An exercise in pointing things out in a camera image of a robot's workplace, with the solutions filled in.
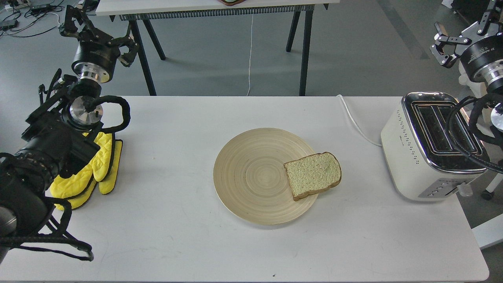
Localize round wooden plate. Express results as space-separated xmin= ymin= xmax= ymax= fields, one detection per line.
xmin=213 ymin=128 xmax=318 ymax=225

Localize black cables on floor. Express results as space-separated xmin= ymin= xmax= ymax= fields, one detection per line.
xmin=0 ymin=0 xmax=79 ymax=39

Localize slice of toast bread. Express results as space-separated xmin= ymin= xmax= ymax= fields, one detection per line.
xmin=283 ymin=152 xmax=342 ymax=201

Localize yellow pot holder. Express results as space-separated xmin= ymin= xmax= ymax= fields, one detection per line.
xmin=49 ymin=139 xmax=123 ymax=209

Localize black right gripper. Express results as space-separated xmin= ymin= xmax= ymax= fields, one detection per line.
xmin=430 ymin=0 xmax=503 ymax=83

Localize cream and chrome toaster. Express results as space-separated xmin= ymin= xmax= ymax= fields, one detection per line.
xmin=380 ymin=92 xmax=486 ymax=202

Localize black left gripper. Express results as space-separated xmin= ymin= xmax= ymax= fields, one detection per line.
xmin=59 ymin=6 xmax=140 ymax=83

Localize white background table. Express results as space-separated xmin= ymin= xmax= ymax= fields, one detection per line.
xmin=96 ymin=0 xmax=332 ymax=96

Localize white toaster power cable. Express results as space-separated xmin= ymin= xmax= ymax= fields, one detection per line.
xmin=336 ymin=94 xmax=383 ymax=148

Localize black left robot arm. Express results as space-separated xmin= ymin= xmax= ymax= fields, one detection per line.
xmin=0 ymin=0 xmax=139 ymax=261

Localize white hanging cable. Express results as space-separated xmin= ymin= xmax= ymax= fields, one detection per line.
xmin=246 ymin=15 xmax=254 ymax=97

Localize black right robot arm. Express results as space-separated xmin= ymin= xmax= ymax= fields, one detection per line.
xmin=430 ymin=0 xmax=503 ymax=174

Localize yellow oven mitt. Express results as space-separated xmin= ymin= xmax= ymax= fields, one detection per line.
xmin=49 ymin=132 xmax=116 ymax=199

